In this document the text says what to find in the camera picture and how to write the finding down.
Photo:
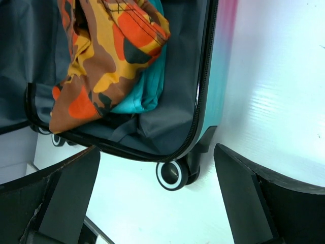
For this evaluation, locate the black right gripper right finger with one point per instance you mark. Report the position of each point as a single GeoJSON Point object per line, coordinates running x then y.
{"type": "Point", "coordinates": [264, 206]}

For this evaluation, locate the orange camouflage shorts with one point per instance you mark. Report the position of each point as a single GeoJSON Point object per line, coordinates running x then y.
{"type": "Point", "coordinates": [78, 98]}

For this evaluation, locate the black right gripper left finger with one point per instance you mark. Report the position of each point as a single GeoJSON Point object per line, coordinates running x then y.
{"type": "Point", "coordinates": [50, 205]}

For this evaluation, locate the pink and teal suitcase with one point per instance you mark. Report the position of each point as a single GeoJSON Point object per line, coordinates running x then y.
{"type": "Point", "coordinates": [34, 58]}

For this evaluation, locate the teal shorts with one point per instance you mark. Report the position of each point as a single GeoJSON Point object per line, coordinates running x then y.
{"type": "Point", "coordinates": [139, 33]}

